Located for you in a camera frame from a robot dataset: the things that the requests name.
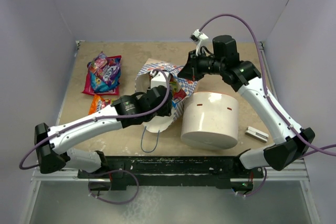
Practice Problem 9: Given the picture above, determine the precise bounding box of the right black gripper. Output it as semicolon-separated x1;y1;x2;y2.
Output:
178;48;225;81

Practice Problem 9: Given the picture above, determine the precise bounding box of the blue checkered paper bag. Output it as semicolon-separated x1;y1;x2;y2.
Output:
135;59;197;136

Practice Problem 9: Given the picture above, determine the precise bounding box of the orange fruit candy packet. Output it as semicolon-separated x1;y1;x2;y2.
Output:
88;94;114;115

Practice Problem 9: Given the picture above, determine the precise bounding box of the purple snack packet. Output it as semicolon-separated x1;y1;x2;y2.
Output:
88;52;121;85

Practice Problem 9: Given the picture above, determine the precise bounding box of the pink snack packet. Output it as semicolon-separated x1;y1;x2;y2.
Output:
83;55;122;95

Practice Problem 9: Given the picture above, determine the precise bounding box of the green spring tea candy packet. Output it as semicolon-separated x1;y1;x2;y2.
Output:
169;81;179;94

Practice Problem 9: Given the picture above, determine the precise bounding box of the blue fruit snack packet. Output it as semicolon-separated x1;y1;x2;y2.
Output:
89;73;119;93

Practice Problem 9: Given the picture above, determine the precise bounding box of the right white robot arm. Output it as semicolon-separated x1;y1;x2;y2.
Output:
177;30;315;177

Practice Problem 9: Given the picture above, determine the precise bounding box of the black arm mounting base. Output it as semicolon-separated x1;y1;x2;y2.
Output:
78;156;264;192

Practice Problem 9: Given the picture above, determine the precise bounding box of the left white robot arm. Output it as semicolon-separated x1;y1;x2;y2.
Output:
34;86;172;178

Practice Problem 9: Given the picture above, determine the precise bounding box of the red small snack packet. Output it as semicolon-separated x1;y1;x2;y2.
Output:
173;89;186;103

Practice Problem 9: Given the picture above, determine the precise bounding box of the white cylindrical container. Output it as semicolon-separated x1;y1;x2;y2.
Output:
181;92;239;150

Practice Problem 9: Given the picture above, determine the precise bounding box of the small white metal clip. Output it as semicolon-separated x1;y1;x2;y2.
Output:
245;126;269;143

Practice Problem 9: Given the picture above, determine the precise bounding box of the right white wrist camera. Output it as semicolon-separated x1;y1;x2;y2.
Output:
190;29;209;56

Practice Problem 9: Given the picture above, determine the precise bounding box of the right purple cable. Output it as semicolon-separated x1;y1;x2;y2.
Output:
199;14;336;198

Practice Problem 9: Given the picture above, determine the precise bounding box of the aluminium rail frame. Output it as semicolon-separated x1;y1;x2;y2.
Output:
19;40;322;224

